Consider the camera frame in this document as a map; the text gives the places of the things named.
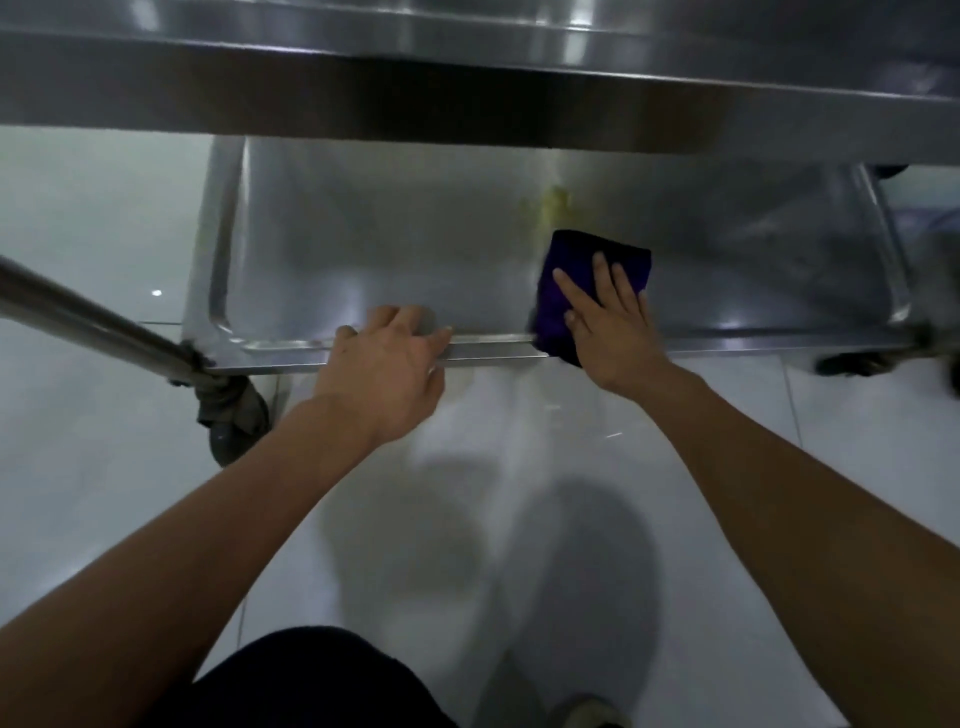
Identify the person's right hand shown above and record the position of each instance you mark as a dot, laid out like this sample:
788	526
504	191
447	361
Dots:
615	341

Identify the person's left hand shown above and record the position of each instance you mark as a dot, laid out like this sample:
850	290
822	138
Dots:
382	375

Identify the person's right middle finger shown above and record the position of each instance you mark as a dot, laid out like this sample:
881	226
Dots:
602	277

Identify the person's right little finger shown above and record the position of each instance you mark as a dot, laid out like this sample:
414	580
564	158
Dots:
645	309

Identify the person's right thumb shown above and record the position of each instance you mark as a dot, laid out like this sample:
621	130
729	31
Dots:
571	322

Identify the person's left thumb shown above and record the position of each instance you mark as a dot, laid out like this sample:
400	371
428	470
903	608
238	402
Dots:
439	343

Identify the purple cleaning cloth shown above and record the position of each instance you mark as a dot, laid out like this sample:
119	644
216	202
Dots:
559	300

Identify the stainless steel trolley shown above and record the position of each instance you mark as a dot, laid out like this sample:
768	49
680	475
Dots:
420	225

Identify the person's left forearm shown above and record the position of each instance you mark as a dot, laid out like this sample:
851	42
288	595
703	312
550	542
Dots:
172	570

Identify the person's right forearm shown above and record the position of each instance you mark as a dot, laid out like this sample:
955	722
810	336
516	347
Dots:
810	540

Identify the black caster wheel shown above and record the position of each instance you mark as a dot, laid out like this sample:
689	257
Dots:
851	364

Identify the grey caster wheel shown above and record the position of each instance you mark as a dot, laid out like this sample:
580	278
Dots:
229	420

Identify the person's black shorts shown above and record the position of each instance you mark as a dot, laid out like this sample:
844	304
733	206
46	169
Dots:
300	686

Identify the person's grey shoe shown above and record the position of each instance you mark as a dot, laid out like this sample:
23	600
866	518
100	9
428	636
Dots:
589	712

